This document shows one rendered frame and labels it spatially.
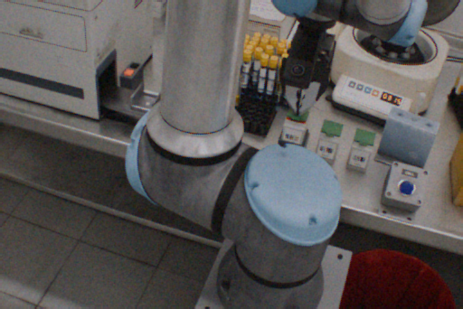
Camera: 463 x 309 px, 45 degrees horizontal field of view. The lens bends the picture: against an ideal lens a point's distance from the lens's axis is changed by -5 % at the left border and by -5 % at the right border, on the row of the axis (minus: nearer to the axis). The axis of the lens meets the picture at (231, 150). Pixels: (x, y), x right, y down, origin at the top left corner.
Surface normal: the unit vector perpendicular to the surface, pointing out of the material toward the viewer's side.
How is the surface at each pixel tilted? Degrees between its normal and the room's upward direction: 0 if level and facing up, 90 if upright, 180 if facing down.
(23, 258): 0
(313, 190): 10
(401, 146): 90
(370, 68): 90
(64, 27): 90
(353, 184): 0
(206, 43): 89
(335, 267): 3
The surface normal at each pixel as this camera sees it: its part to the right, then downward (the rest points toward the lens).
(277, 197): 0.20, -0.64
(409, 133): -0.44, 0.58
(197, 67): -0.10, 0.66
